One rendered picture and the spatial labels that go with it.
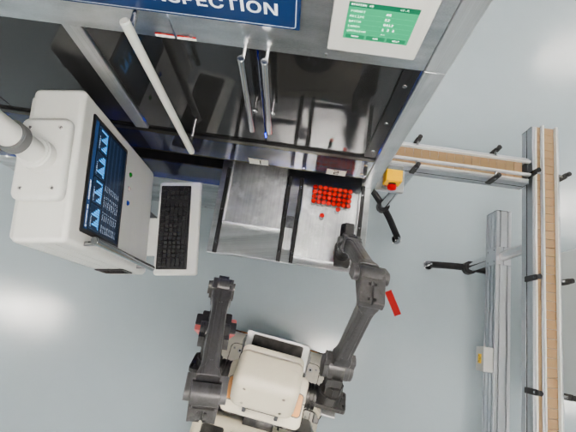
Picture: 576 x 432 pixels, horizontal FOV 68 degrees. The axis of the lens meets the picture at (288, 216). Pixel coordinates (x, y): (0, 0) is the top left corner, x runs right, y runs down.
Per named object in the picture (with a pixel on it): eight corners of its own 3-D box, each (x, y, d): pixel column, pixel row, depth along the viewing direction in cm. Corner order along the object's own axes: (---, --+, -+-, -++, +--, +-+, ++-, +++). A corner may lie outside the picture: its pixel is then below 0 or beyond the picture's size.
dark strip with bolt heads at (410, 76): (355, 175, 189) (404, 67, 112) (365, 176, 188) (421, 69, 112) (355, 177, 188) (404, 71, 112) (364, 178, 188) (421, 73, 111)
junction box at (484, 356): (476, 345, 223) (483, 346, 214) (485, 347, 223) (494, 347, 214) (475, 369, 220) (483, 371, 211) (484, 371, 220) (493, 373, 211)
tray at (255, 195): (236, 153, 204) (235, 150, 200) (290, 161, 203) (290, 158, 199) (222, 222, 195) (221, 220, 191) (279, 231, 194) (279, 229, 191)
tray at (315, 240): (304, 185, 200) (304, 183, 196) (360, 194, 199) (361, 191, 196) (293, 256, 191) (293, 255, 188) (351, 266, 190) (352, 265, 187)
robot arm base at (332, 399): (309, 405, 145) (344, 415, 144) (315, 387, 142) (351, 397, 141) (311, 387, 153) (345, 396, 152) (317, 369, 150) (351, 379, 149)
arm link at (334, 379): (323, 390, 144) (339, 393, 144) (331, 366, 140) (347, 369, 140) (321, 370, 152) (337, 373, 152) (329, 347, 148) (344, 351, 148)
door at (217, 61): (149, 125, 171) (82, 22, 114) (266, 141, 170) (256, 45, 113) (149, 126, 171) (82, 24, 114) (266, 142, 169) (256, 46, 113)
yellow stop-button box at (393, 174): (383, 170, 194) (387, 164, 187) (399, 172, 193) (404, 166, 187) (381, 185, 192) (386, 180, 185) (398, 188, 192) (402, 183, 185)
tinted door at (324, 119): (267, 141, 170) (258, 45, 113) (375, 155, 168) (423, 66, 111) (267, 142, 169) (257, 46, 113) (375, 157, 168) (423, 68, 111)
